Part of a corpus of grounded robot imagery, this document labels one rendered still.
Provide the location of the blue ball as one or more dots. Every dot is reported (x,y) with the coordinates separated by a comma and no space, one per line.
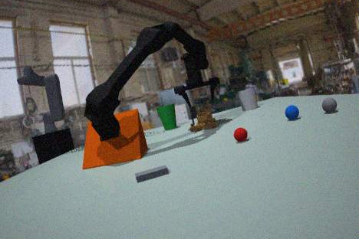
(291,112)

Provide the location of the red ball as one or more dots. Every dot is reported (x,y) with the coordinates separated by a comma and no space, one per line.
(240,134)

